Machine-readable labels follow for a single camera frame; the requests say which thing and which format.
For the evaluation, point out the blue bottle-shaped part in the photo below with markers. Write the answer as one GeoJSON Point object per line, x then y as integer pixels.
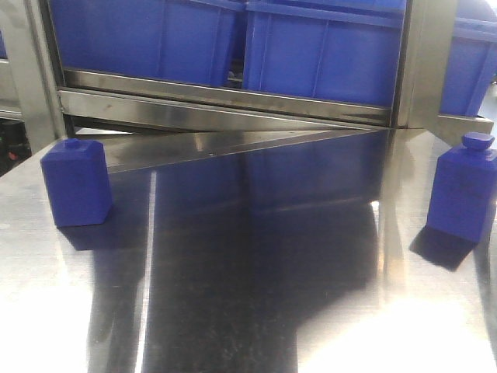
{"type": "Point", "coordinates": [77, 182]}
{"type": "Point", "coordinates": [463, 198]}

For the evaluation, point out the stainless steel shelf rack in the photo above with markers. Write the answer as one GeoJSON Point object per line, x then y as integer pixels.
{"type": "Point", "coordinates": [47, 97]}

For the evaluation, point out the blue plastic bin left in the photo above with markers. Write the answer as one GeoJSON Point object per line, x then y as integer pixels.
{"type": "Point", "coordinates": [181, 41]}

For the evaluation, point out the blue plastic bin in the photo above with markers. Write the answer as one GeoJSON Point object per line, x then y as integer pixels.
{"type": "Point", "coordinates": [338, 53]}
{"type": "Point", "coordinates": [472, 60]}
{"type": "Point", "coordinates": [181, 41]}

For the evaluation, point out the blue plastic bin middle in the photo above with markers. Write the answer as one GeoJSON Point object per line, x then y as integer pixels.
{"type": "Point", "coordinates": [338, 53]}

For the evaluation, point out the blue plastic bin far right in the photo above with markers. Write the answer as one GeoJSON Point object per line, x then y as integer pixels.
{"type": "Point", "coordinates": [472, 60]}

